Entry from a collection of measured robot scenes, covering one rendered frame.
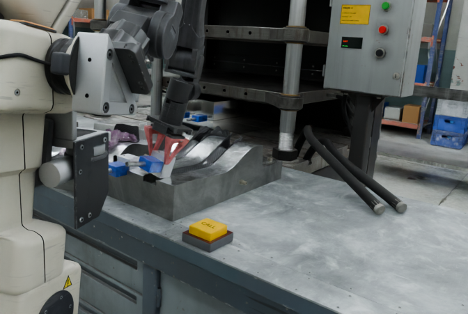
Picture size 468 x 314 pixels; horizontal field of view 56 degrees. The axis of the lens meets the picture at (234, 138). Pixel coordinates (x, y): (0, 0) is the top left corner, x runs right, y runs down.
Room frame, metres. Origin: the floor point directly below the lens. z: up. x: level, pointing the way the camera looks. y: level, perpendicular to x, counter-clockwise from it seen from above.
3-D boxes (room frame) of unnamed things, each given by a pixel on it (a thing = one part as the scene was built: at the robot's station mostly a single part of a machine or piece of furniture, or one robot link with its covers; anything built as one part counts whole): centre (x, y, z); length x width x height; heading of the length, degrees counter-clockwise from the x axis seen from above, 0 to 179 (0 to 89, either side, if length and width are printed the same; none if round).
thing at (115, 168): (1.08, 0.30, 0.89); 0.13 x 0.05 x 0.05; 143
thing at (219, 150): (1.26, 0.11, 0.92); 0.35 x 0.16 x 0.09; 144
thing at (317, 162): (2.32, 0.05, 0.76); 1.30 x 0.84 x 0.07; 54
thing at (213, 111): (2.23, 0.06, 0.87); 0.50 x 0.27 x 0.17; 144
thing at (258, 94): (2.32, 0.04, 0.96); 1.29 x 0.83 x 0.18; 54
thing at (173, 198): (1.26, 0.09, 0.87); 0.50 x 0.26 x 0.14; 144
